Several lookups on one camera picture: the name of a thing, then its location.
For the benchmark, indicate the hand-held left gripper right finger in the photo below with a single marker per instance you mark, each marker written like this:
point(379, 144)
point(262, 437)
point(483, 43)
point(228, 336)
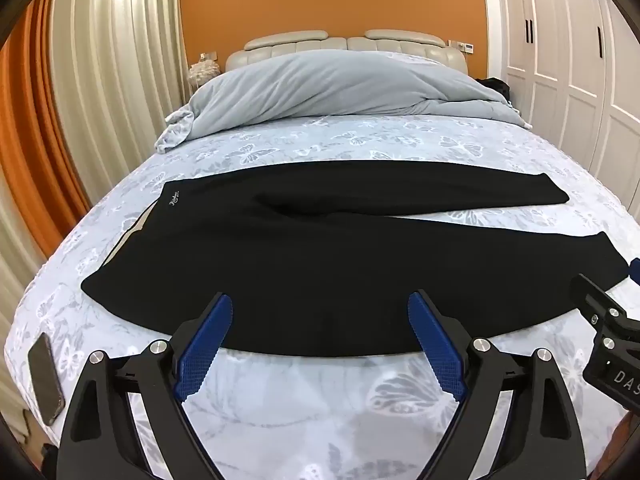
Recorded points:
point(440, 355)

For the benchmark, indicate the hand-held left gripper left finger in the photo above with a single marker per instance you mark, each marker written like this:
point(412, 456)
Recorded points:
point(205, 350)

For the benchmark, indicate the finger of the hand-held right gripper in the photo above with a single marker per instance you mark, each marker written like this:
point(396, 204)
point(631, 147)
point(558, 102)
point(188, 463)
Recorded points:
point(592, 297)
point(635, 271)

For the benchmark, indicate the black pants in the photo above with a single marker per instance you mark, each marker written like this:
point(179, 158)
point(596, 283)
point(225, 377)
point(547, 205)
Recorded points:
point(325, 260)

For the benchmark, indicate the bed with butterfly sheet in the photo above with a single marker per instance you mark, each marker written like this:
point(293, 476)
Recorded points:
point(320, 410)

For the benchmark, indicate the dark smartphone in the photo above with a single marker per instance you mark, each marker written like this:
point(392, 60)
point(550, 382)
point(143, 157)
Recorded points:
point(45, 380)

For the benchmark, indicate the black bag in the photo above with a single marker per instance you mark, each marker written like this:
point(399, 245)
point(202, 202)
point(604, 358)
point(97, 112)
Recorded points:
point(495, 87)

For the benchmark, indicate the white wardrobe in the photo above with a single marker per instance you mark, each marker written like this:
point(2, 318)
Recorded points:
point(565, 45)

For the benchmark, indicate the white flower bouquet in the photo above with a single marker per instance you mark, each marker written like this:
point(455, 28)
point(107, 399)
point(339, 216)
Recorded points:
point(202, 71)

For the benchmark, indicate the orange curtain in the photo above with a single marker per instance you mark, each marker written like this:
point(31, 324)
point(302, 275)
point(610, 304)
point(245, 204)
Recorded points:
point(35, 125)

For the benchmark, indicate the grey duvet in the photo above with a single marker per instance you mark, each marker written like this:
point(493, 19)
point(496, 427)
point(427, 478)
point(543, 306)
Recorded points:
point(330, 87)

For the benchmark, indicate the cream padded headboard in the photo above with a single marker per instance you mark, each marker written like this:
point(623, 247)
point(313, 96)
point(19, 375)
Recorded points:
point(295, 42)

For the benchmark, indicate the wall switch panel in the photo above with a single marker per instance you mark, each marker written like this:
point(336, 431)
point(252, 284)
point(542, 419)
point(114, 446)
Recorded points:
point(461, 46)
point(208, 55)

